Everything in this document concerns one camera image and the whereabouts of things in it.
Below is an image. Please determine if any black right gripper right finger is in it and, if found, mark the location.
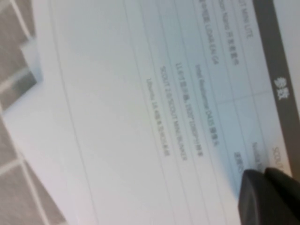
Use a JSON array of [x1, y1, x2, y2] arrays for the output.
[[263, 166, 300, 196]]

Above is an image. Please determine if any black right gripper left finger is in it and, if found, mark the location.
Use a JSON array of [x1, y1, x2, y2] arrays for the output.
[[237, 168, 300, 225]]

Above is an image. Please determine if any AgileX robotics brochure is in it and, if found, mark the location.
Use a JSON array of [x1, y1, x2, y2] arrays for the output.
[[4, 0, 300, 225]]

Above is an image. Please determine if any grey checkered tablecloth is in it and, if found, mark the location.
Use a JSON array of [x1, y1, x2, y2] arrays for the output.
[[0, 0, 68, 225]]

